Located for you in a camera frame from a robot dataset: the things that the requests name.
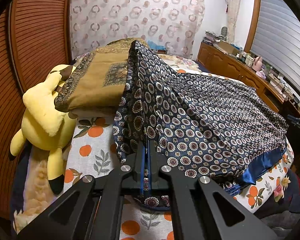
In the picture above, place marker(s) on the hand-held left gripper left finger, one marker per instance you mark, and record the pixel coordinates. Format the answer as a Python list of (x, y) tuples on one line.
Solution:
[(137, 165)]

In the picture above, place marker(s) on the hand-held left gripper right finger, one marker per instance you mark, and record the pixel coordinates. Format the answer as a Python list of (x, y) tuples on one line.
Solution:
[(153, 170)]

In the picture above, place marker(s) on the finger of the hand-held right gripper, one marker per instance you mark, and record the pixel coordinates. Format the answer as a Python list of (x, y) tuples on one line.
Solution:
[(298, 121)]

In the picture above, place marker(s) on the navy patterned satin pajama top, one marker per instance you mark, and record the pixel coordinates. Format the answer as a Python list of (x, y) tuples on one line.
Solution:
[(202, 130)]

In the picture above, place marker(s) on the pink tissue holder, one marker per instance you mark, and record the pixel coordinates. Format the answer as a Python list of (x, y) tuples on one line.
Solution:
[(261, 73)]

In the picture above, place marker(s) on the pink thermos jug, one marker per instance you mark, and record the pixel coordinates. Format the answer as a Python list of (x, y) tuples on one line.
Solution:
[(258, 63)]

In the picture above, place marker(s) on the group of small bottles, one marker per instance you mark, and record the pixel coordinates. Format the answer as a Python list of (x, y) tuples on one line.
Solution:
[(245, 56)]

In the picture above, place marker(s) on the grey window blind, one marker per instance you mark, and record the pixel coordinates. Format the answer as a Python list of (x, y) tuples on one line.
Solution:
[(277, 35)]

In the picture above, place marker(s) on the olive gold patterned pillow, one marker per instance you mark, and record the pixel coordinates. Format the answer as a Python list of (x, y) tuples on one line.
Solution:
[(95, 85)]

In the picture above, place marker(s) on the wooden sideboard cabinet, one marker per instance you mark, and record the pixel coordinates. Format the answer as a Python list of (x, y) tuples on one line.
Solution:
[(227, 62)]

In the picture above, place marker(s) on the cream fleece blanket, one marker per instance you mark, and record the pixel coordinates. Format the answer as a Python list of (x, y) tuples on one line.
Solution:
[(37, 187)]

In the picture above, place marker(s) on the cardboard box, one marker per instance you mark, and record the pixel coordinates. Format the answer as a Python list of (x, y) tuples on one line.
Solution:
[(226, 47)]

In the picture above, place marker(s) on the yellow plush toy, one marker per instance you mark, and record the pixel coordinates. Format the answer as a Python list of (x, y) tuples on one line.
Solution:
[(40, 115)]

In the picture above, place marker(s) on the floral quilt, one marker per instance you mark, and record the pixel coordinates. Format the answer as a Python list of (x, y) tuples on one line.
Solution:
[(185, 62)]

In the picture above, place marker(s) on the small grey fan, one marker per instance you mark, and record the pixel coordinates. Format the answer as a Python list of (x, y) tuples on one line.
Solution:
[(224, 33)]

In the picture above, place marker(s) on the blue cloth on box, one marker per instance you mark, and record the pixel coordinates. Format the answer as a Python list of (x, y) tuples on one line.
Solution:
[(157, 46)]

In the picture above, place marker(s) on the pile of folded cloths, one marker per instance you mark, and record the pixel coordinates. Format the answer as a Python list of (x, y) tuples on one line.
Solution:
[(212, 36)]

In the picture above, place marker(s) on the tied floral drape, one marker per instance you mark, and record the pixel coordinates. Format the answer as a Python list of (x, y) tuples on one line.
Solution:
[(233, 7)]

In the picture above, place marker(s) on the sheer circle-print curtain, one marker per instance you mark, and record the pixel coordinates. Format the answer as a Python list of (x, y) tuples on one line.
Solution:
[(140, 12)]

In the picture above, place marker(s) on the wooden louvered wardrobe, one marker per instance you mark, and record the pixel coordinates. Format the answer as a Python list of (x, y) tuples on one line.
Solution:
[(35, 30)]

